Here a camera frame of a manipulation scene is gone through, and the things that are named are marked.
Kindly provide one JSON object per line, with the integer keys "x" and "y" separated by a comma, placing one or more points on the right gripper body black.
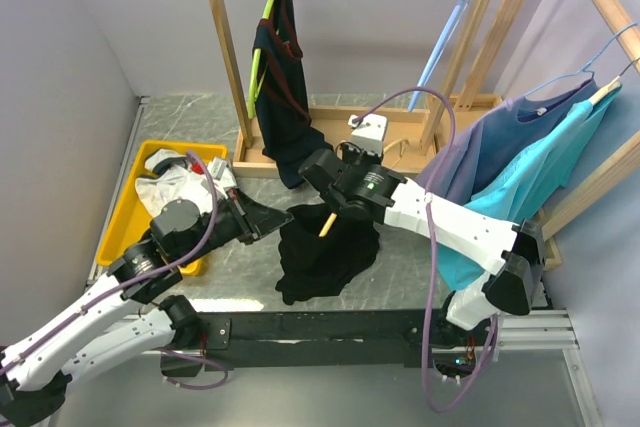
{"x": 360, "y": 160}

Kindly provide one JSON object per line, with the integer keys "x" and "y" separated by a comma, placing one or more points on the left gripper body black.
{"x": 235, "y": 219}

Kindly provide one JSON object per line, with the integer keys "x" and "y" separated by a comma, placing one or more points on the yellow clothes hanger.
{"x": 402, "y": 144}

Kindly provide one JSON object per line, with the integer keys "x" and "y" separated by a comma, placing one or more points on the black tank top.
{"x": 321, "y": 266}

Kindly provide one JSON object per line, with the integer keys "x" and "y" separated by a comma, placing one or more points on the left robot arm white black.
{"x": 127, "y": 310}

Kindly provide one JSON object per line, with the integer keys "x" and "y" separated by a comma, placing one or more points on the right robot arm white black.
{"x": 511, "y": 256}

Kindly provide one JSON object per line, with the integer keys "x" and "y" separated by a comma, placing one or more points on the navy maroon tank top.
{"x": 281, "y": 102}

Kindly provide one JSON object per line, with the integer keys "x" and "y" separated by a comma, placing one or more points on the green clothes hanger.
{"x": 275, "y": 41}

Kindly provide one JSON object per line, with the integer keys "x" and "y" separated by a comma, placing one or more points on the light blue plastic hanger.
{"x": 445, "y": 36}

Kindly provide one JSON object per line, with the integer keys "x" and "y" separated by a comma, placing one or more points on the cream wooden hanger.
{"x": 612, "y": 86}

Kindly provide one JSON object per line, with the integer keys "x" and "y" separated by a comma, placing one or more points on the white garment in tray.
{"x": 172, "y": 177}

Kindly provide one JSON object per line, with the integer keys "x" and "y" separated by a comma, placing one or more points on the yellow plastic tray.
{"x": 130, "y": 219}

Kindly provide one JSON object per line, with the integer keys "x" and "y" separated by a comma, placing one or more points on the black base beam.
{"x": 301, "y": 339}

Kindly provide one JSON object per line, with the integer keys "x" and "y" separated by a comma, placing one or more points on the purple t-shirt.
{"x": 480, "y": 152}

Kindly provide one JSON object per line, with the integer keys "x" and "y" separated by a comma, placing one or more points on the turquoise t-shirt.
{"x": 537, "y": 171}

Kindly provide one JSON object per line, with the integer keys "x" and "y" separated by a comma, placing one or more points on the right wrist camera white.
{"x": 369, "y": 133}

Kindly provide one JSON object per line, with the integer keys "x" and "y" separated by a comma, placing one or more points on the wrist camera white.
{"x": 369, "y": 133}
{"x": 222, "y": 174}

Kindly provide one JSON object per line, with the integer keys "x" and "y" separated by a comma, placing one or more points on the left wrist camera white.
{"x": 222, "y": 174}

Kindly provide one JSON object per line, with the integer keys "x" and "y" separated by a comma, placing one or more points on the blue wire hanger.
{"x": 586, "y": 68}

